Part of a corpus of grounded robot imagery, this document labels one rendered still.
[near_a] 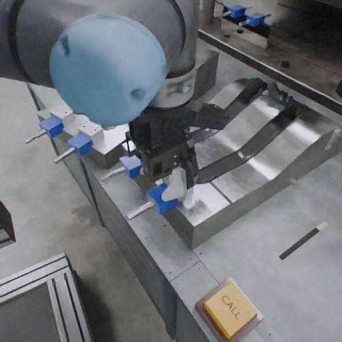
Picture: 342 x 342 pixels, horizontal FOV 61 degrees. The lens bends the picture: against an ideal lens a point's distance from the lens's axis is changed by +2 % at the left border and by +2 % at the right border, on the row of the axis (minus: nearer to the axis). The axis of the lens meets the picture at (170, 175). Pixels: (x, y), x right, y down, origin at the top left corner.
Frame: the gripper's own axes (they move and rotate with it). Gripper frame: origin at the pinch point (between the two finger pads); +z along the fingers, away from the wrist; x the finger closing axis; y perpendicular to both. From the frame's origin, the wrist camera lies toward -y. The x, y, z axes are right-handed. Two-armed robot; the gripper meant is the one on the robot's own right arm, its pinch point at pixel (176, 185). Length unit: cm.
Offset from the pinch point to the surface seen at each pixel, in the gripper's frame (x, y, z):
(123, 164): -10.8, 5.2, 0.5
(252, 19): -53, -75, 2
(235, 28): -64, -78, 10
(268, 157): 4.3, -21.1, 1.4
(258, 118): -4.4, -26.2, -1.2
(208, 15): -79, -75, 8
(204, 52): -38, -38, 0
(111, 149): -21.4, 3.4, 5.5
